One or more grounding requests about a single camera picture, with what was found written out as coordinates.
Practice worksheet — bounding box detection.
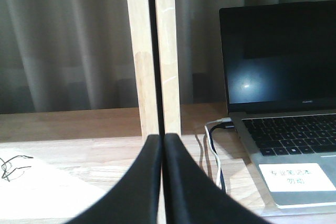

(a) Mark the wooden shelf unit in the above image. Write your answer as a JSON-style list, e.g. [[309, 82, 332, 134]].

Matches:
[[0, 0, 336, 224]]

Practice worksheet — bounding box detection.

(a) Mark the silver laptop computer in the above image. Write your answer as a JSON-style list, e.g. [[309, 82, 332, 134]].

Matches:
[[219, 1, 335, 209]]

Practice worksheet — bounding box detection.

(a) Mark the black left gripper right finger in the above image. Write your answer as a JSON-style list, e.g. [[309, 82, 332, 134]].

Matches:
[[163, 133, 267, 223]]

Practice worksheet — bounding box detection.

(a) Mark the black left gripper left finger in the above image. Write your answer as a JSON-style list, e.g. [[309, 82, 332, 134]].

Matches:
[[68, 135, 162, 223]]

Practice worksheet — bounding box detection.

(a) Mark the white label sticker left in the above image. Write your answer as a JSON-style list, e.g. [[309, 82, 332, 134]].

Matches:
[[259, 163, 335, 192]]

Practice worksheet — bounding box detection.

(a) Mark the white laptop cable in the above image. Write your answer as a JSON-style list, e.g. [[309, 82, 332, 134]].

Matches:
[[204, 117, 232, 186]]

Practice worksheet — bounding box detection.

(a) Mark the black laptop cable left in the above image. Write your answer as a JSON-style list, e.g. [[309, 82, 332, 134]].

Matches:
[[209, 123, 235, 194]]

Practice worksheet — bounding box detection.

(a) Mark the white paper sheet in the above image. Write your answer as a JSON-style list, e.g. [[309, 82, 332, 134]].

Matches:
[[1, 148, 106, 221]]

